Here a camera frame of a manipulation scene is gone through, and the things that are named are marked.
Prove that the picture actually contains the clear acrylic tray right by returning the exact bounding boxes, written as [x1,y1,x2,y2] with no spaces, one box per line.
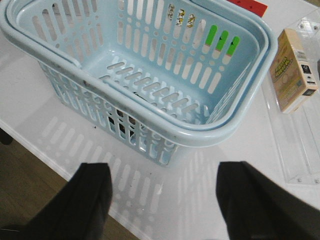
[262,9,320,185]

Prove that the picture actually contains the beige snack box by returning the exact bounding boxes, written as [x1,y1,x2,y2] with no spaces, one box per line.
[269,28,319,114]

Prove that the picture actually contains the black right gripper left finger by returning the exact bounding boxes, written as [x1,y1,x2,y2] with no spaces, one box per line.
[0,163,113,240]

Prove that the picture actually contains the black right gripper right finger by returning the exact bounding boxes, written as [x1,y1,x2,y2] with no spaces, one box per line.
[215,161,320,240]

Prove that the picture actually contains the red orange box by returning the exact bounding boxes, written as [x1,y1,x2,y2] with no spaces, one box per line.
[228,0,268,17]

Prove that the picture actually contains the light blue plastic basket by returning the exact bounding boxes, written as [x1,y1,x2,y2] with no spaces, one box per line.
[0,0,278,165]

